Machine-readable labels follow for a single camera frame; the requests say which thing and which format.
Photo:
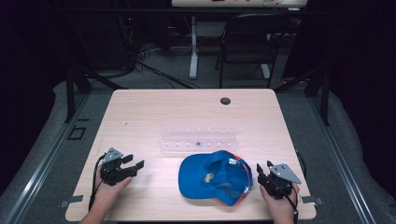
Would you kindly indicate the white desk leg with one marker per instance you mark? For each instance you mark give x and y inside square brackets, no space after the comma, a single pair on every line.
[265,71]
[194,53]

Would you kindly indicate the clear acrylic rack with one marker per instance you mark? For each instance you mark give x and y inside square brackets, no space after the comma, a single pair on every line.
[199,144]

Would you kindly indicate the black table grommet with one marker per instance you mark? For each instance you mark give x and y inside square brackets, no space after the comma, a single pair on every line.
[225,100]

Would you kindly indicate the grey tape strip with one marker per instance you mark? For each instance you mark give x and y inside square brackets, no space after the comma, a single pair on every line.
[312,200]
[72,200]

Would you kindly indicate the person's right hand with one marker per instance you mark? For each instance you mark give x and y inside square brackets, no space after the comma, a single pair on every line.
[280,207]

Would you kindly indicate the white desk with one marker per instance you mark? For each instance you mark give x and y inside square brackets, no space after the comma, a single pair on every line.
[236,3]

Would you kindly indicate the black chair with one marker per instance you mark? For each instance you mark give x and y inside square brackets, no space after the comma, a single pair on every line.
[249,34]

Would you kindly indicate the aluminium floor rail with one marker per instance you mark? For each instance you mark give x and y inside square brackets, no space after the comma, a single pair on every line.
[339,155]
[40,165]

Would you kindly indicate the person's left hand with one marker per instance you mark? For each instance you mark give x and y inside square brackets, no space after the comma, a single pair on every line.
[107,191]

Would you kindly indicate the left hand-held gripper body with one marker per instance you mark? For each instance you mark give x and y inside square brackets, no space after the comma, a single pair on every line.
[115,172]

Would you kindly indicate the black metal stand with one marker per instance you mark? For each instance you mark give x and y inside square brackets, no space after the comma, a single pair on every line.
[71,93]
[324,96]

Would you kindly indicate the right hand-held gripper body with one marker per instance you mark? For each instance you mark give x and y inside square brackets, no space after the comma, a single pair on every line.
[280,183]

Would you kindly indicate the blue baseball cap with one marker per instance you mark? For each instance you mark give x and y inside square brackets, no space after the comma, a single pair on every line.
[199,180]

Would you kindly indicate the black tape square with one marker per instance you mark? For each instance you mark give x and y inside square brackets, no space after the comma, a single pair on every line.
[77,133]

